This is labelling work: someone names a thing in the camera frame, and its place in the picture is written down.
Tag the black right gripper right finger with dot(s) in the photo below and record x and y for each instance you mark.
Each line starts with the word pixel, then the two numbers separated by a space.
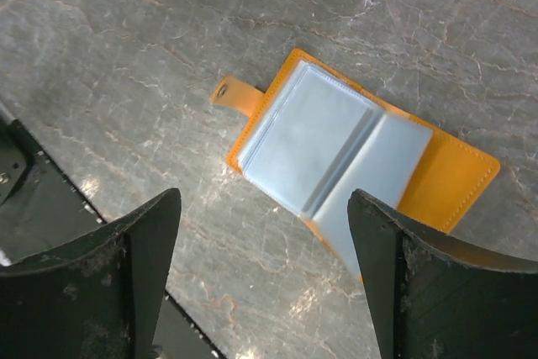
pixel 431 295

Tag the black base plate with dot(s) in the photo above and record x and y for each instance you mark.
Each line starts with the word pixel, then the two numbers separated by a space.
pixel 41 208

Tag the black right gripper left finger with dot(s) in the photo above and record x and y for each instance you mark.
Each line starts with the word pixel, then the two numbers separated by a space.
pixel 98 296

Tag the yellow leather card holder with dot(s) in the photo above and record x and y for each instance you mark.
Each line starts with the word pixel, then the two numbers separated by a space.
pixel 315 136

